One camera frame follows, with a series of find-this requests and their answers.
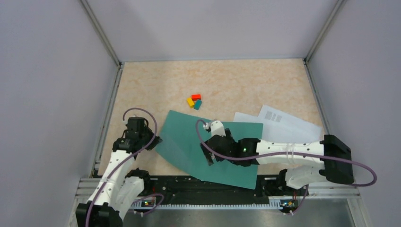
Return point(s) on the aluminium frame rail front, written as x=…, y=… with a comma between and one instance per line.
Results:
x=321, y=190

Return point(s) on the red block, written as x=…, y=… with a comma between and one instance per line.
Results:
x=196, y=97

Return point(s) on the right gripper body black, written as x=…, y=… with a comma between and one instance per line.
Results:
x=219, y=159

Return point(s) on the teal block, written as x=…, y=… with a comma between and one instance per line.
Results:
x=197, y=104

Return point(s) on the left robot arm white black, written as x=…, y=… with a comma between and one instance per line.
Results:
x=119, y=186

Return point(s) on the left aluminium corner post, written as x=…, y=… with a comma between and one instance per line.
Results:
x=100, y=32

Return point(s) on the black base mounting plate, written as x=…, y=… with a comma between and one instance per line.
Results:
x=186, y=190

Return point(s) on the green file folder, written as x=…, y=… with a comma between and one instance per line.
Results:
x=182, y=148

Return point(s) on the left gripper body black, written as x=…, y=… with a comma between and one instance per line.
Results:
x=146, y=135

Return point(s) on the right aluminium corner post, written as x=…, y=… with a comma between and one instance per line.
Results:
x=324, y=30

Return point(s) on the printed white paper sheet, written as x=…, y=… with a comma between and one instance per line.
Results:
x=283, y=127

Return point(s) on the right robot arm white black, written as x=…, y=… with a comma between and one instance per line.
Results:
x=319, y=161

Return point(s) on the yellow block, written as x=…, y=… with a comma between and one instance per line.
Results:
x=190, y=102

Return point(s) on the aluminium corner post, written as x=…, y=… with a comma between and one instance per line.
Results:
x=100, y=32
x=324, y=30

